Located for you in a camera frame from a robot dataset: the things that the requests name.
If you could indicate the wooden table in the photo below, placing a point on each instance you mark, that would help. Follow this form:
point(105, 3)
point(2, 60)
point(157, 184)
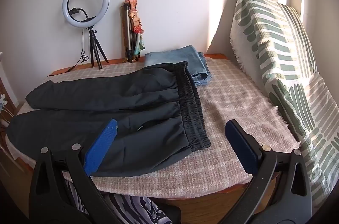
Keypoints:
point(212, 208)

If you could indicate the beige checked blanket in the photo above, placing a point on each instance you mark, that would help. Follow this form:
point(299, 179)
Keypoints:
point(225, 96)

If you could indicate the folded silver tripod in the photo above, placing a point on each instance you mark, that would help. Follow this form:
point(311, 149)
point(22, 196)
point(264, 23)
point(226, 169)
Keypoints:
point(126, 28)
point(136, 28)

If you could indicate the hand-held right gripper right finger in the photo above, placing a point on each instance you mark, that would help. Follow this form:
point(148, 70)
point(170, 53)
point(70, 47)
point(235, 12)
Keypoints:
point(241, 147)

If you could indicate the zebra print clothing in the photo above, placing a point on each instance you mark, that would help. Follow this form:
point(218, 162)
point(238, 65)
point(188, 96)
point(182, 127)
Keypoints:
point(127, 209)

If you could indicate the black pants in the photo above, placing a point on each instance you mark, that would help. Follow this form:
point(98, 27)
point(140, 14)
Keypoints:
point(106, 96)

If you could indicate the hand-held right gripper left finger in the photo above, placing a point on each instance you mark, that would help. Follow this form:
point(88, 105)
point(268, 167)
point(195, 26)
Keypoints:
point(102, 147)

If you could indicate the folded blue jeans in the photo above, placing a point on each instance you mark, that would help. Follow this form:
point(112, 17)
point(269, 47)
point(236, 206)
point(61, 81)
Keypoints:
point(172, 57)

